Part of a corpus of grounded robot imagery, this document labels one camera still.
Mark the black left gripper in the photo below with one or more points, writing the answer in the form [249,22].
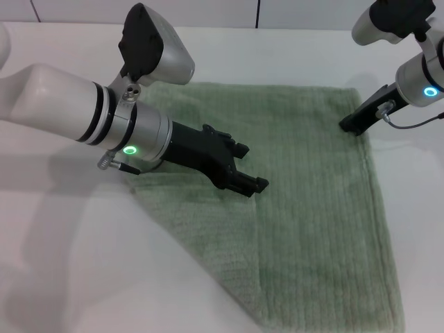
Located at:
[201,152]

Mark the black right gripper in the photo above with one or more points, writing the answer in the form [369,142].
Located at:
[376,107]

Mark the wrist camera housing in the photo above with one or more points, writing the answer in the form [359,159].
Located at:
[364,27]
[163,45]

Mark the black vertical wall strip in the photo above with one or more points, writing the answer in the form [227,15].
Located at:
[257,14]

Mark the green terry towel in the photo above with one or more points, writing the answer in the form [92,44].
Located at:
[305,194]

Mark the left wrist camera housing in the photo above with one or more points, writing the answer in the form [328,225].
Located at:
[163,45]

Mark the right wrist camera housing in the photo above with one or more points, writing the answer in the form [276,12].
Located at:
[364,27]

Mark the left robot arm silver white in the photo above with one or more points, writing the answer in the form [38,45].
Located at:
[69,100]

